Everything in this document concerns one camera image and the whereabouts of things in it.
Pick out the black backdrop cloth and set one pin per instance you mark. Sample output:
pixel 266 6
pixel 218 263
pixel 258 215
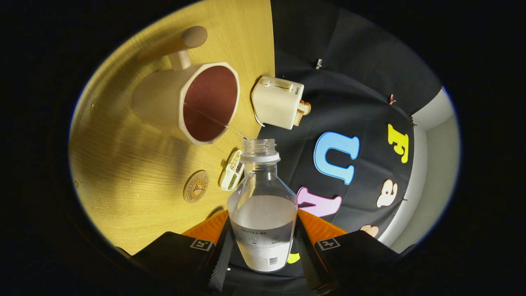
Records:
pixel 349 61

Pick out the wooden table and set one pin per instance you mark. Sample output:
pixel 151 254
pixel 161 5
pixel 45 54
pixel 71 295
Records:
pixel 123 164

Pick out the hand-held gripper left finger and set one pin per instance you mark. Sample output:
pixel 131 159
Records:
pixel 176 255

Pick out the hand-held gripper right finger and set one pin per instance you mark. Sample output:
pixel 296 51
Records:
pixel 353 255

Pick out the silver cloth clip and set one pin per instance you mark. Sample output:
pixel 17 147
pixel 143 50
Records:
pixel 318 63

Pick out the white divided bean dish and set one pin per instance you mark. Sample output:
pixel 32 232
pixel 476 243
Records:
pixel 232 170

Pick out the round wooden coaster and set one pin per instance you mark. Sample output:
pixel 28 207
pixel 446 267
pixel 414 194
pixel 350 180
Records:
pixel 196 186

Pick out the toast slice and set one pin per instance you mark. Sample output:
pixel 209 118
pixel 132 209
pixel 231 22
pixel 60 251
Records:
pixel 299 118
pixel 305 107

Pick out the clear plastic juice bottle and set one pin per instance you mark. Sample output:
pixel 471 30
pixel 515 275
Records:
pixel 263 213

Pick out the copper cloth clip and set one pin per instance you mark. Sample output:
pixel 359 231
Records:
pixel 391 99

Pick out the cream toaster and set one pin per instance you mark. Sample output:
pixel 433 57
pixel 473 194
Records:
pixel 275 102

